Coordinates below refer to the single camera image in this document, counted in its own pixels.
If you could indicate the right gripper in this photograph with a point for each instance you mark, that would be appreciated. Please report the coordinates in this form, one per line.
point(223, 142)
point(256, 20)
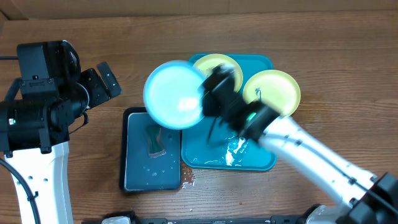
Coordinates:
point(210, 108)

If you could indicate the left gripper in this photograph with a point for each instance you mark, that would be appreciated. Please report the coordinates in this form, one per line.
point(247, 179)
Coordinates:
point(101, 93)

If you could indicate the light blue plate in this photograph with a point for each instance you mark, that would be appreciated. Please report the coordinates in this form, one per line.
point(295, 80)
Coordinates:
point(173, 95)

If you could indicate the yellow-green plate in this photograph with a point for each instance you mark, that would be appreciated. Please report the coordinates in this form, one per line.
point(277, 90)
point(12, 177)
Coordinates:
point(274, 88)
point(207, 63)

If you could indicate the green scrubbing sponge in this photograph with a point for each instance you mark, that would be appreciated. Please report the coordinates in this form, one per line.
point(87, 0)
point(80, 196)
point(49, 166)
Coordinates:
point(153, 136)

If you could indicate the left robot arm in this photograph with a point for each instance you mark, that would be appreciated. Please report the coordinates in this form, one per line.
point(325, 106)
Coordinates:
point(35, 120)

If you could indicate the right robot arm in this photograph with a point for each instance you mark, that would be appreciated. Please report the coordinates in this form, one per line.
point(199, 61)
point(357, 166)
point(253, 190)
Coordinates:
point(359, 195)

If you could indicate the black rectangular tray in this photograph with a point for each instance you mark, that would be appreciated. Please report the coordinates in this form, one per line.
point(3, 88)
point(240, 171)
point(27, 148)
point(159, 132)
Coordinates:
point(138, 171)

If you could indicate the yellow-green plate top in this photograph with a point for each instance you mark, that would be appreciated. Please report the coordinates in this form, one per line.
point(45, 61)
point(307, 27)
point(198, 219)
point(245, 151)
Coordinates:
point(207, 63)

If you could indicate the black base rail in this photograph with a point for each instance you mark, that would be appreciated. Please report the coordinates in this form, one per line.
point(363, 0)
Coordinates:
point(134, 219)

